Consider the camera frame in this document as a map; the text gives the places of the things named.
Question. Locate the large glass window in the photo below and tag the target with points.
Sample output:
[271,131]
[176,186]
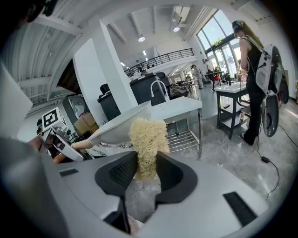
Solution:
[216,37]

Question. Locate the large white bowl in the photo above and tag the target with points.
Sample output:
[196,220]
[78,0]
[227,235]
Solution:
[116,130]

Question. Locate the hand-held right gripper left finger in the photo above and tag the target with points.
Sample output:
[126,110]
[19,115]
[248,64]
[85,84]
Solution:
[104,183]

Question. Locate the round ceiling lamp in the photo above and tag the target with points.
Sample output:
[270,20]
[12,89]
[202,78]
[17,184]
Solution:
[176,29]
[141,38]

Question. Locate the beige fibrous scrubber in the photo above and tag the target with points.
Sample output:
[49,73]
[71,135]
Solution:
[149,139]

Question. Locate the black faucet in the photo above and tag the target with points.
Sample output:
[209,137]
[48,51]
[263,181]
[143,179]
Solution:
[230,79]

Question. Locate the black balcony railing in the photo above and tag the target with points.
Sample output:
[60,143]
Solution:
[163,58]

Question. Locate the white and black backpack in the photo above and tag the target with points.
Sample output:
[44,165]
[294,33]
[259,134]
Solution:
[267,72]

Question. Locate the white arched faucet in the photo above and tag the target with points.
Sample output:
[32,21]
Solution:
[152,88]

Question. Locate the steel sink stand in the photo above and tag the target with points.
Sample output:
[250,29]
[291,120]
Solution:
[184,139]

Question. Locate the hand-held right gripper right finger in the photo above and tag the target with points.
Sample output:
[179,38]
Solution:
[181,186]

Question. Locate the cardboard box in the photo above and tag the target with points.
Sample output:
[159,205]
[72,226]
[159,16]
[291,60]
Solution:
[86,124]

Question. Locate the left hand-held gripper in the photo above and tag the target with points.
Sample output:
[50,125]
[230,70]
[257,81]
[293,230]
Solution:
[51,118]

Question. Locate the black metal stand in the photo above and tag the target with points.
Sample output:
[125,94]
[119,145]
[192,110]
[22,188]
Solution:
[220,111]

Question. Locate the olive jacket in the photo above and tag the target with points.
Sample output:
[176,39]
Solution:
[180,91]

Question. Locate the marble patterned counter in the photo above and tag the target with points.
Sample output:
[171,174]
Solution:
[111,147]

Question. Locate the black storage cabinet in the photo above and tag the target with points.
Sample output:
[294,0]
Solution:
[108,104]

